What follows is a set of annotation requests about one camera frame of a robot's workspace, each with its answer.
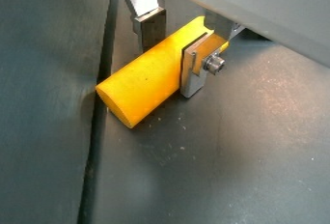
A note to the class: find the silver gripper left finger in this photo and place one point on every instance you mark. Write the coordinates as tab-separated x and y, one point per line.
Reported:
148	22

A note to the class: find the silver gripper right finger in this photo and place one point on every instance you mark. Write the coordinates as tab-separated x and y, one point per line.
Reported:
200	54

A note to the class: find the yellow oval peg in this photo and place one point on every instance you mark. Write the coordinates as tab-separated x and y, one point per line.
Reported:
142	85

